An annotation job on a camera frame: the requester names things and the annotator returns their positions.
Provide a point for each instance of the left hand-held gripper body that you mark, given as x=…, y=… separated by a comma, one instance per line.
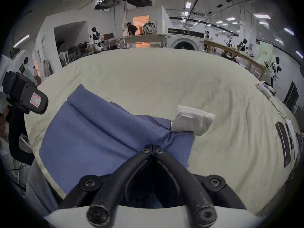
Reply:
x=8, y=65

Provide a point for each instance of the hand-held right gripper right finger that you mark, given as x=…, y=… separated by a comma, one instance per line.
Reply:
x=175, y=172

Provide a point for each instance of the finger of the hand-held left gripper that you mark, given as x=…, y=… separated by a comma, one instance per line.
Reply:
x=33, y=98
x=17, y=136

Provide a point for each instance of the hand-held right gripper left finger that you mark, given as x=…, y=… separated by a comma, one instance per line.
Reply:
x=133, y=170

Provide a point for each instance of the dark blue shirt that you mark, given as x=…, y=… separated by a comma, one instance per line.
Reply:
x=99, y=141

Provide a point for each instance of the person's left hand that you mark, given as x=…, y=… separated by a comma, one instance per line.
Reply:
x=2, y=126

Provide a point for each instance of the white folded cloth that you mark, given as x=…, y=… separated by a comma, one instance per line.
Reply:
x=192, y=121

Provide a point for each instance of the person's legs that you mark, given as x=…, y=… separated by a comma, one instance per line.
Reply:
x=39, y=189

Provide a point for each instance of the white and black robot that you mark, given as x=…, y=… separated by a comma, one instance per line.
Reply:
x=96, y=39
x=243, y=44
x=275, y=68

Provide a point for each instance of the bed with beige sheet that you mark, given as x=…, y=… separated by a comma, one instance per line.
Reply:
x=152, y=79

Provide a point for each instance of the black flat strip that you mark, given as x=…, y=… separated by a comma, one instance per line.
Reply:
x=283, y=144

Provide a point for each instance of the small black and white card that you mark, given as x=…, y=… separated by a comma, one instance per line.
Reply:
x=290, y=135

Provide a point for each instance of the white hand controller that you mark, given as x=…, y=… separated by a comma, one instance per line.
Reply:
x=264, y=88

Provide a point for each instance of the white washing machine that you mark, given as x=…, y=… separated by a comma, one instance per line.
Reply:
x=185, y=40

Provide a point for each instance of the long wooden table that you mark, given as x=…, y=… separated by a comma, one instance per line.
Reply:
x=237, y=53

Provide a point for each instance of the black panel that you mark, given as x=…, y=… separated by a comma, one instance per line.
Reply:
x=292, y=95

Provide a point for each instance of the pale green banner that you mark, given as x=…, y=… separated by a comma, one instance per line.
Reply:
x=266, y=53

